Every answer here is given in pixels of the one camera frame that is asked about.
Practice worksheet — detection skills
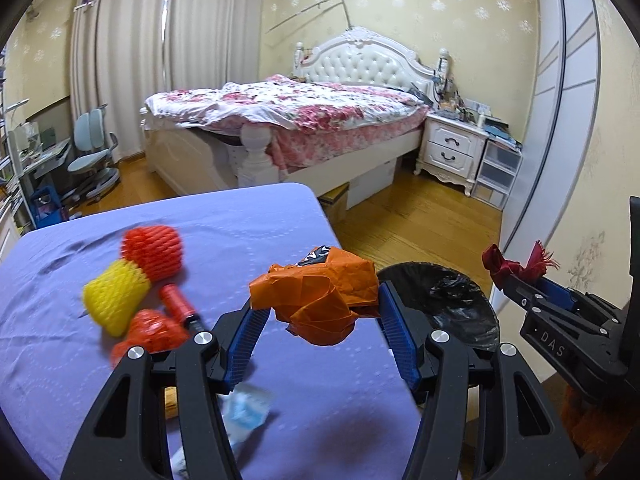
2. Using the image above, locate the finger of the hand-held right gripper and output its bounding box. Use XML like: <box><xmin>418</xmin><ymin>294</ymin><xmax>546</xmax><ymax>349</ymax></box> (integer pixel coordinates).
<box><xmin>492</xmin><ymin>272</ymin><xmax>608</xmax><ymax>342</ymax></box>
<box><xmin>536</xmin><ymin>275</ymin><xmax>626</xmax><ymax>329</ymax></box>

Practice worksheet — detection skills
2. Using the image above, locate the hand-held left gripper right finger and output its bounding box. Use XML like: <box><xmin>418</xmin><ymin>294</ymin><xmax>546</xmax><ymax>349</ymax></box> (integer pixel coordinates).
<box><xmin>375</xmin><ymin>280</ymin><xmax>586</xmax><ymax>480</ymax></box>

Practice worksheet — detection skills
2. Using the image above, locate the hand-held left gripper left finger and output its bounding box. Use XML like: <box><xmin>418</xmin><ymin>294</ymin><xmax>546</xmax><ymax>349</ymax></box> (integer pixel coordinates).
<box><xmin>62</xmin><ymin>305</ymin><xmax>273</xmax><ymax>480</ymax></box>

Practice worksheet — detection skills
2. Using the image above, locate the dark red ribbon scrap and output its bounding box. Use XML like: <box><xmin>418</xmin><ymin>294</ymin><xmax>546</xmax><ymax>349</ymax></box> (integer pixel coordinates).
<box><xmin>481</xmin><ymin>240</ymin><xmax>561</xmax><ymax>286</ymax></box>

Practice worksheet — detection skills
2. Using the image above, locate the bin with black bag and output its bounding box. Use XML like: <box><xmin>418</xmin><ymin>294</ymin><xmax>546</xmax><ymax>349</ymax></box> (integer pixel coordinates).
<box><xmin>375</xmin><ymin>261</ymin><xmax>501</xmax><ymax>391</ymax></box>

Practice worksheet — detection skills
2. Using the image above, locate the teal and white sachet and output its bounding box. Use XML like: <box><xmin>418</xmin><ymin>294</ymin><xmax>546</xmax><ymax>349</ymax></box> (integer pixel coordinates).
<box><xmin>217</xmin><ymin>382</ymin><xmax>275</xmax><ymax>443</ymax></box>

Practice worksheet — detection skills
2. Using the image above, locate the orange plastic wrapper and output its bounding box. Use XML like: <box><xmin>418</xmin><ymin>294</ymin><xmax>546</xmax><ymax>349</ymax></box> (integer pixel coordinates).
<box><xmin>248</xmin><ymin>245</ymin><xmax>381</xmax><ymax>346</ymax></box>

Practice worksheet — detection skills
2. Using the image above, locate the red foam fruit net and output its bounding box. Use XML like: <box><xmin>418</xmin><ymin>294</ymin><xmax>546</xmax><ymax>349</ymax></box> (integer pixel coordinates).
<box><xmin>121</xmin><ymin>226</ymin><xmax>185</xmax><ymax>282</ymax></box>

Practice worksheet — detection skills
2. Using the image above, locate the person's right forearm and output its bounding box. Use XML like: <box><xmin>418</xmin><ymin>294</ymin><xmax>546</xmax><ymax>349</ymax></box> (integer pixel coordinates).
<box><xmin>559</xmin><ymin>385</ymin><xmax>640</xmax><ymax>461</ymax></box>

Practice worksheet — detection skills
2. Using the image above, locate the red cylindrical tube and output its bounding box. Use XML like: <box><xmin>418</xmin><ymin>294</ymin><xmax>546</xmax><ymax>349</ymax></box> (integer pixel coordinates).
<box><xmin>159</xmin><ymin>284</ymin><xmax>206</xmax><ymax>333</ymax></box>

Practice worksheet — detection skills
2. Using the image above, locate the crumpled red foam net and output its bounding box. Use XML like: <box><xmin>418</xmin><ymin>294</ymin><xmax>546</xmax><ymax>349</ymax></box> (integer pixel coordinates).
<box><xmin>110</xmin><ymin>309</ymin><xmax>191</xmax><ymax>368</ymax></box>

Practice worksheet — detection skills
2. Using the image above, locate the purple bedsheet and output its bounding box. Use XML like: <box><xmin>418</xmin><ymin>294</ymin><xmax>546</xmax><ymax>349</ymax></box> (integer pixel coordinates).
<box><xmin>0</xmin><ymin>182</ymin><xmax>426</xmax><ymax>480</ymax></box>

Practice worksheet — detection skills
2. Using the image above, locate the clear plastic drawer unit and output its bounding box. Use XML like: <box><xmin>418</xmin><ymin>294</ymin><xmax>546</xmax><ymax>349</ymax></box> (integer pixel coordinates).
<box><xmin>470</xmin><ymin>137</ymin><xmax>523</xmax><ymax>209</ymax></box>

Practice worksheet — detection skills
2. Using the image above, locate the white plastic packet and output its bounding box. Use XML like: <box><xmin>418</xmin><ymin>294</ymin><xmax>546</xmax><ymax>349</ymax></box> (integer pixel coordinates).
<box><xmin>170</xmin><ymin>447</ymin><xmax>193</xmax><ymax>480</ymax></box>

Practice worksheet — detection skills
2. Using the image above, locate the yellow foam fruit net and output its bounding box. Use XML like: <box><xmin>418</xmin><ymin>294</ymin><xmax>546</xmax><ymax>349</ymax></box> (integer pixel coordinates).
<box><xmin>82</xmin><ymin>258</ymin><xmax>148</xmax><ymax>338</ymax></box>

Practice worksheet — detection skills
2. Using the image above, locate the brown cardboard box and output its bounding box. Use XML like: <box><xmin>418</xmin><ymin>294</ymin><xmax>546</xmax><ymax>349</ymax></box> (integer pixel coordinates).
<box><xmin>320</xmin><ymin>183</ymin><xmax>351</xmax><ymax>226</ymax></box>

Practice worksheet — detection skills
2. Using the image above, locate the white cardboard box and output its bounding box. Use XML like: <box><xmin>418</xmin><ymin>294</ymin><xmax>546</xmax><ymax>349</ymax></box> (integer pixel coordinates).
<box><xmin>345</xmin><ymin>160</ymin><xmax>401</xmax><ymax>209</ymax></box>

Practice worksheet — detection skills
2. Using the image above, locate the white nightstand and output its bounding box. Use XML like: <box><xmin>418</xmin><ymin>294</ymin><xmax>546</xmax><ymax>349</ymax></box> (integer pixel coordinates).
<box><xmin>414</xmin><ymin>110</ymin><xmax>488</xmax><ymax>197</ymax></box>

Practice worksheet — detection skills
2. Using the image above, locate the sliding wardrobe door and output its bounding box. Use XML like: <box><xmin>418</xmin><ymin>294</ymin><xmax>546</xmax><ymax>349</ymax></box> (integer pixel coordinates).
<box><xmin>500</xmin><ymin>0</ymin><xmax>640</xmax><ymax>321</ymax></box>

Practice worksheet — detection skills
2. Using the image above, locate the assorted bottles cluster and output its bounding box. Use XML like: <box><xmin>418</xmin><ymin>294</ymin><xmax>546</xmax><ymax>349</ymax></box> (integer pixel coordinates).
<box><xmin>434</xmin><ymin>72</ymin><xmax>493</xmax><ymax>126</ymax></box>

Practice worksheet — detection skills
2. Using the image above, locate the blue storage crate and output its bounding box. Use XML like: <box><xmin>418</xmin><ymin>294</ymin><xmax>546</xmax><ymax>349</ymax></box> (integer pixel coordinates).
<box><xmin>30</xmin><ymin>187</ymin><xmax>63</xmax><ymax>233</ymax></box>

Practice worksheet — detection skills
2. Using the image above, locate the pink floral quilt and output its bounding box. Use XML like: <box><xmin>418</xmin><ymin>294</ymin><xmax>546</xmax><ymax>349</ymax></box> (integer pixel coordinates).
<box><xmin>145</xmin><ymin>74</ymin><xmax>433</xmax><ymax>136</ymax></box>

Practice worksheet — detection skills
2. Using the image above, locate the light blue desk chair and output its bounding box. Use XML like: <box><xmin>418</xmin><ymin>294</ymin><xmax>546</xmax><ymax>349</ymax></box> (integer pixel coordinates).
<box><xmin>67</xmin><ymin>105</ymin><xmax>121</xmax><ymax>203</ymax></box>

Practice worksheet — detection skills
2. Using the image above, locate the grey study desk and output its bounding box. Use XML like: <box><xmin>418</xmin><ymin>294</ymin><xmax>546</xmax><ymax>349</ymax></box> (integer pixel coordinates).
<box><xmin>20</xmin><ymin>137</ymin><xmax>73</xmax><ymax>211</ymax></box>

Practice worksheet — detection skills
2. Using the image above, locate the beige curtain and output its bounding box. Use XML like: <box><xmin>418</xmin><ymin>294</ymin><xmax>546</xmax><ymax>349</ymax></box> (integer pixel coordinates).
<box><xmin>70</xmin><ymin>0</ymin><xmax>273</xmax><ymax>166</ymax></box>

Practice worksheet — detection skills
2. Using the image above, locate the metal canopy pole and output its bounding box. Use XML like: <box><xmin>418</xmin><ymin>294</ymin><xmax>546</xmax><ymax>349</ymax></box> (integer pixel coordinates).
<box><xmin>265</xmin><ymin>0</ymin><xmax>358</xmax><ymax>36</ymax></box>

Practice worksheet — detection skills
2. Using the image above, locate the white bed frame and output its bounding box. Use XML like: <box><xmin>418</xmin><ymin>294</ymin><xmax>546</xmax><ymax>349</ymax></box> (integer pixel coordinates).
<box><xmin>140</xmin><ymin>27</ymin><xmax>451</xmax><ymax>211</ymax></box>

